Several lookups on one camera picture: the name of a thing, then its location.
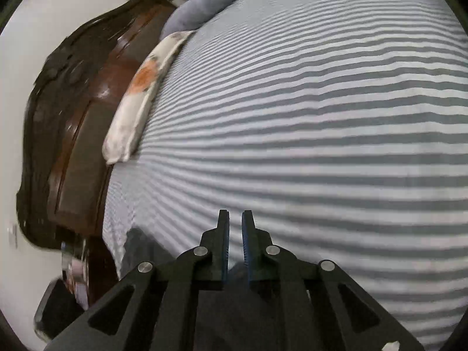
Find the rolled grey checked quilt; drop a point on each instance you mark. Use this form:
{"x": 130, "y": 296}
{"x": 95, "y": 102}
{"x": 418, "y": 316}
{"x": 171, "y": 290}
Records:
{"x": 204, "y": 3}

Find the black bedside object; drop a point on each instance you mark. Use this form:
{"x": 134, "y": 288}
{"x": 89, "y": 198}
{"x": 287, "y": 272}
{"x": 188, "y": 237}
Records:
{"x": 56, "y": 310}

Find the grey white striped bed sheet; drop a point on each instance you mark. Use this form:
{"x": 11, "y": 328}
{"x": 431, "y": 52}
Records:
{"x": 310, "y": 135}

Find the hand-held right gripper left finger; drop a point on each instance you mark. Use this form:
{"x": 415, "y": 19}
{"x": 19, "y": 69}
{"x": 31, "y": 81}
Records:
{"x": 225, "y": 248}

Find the white wall switch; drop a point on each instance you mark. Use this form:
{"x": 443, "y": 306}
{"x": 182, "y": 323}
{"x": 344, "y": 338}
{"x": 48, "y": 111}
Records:
{"x": 13, "y": 234}

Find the carved wooden headboard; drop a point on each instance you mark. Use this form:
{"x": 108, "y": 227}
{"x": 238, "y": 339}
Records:
{"x": 76, "y": 117}

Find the floral white pillow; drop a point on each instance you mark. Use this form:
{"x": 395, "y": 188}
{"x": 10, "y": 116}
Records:
{"x": 139, "y": 95}

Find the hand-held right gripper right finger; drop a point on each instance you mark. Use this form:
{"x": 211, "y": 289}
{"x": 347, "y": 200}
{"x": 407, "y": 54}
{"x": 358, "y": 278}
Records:
{"x": 248, "y": 248}

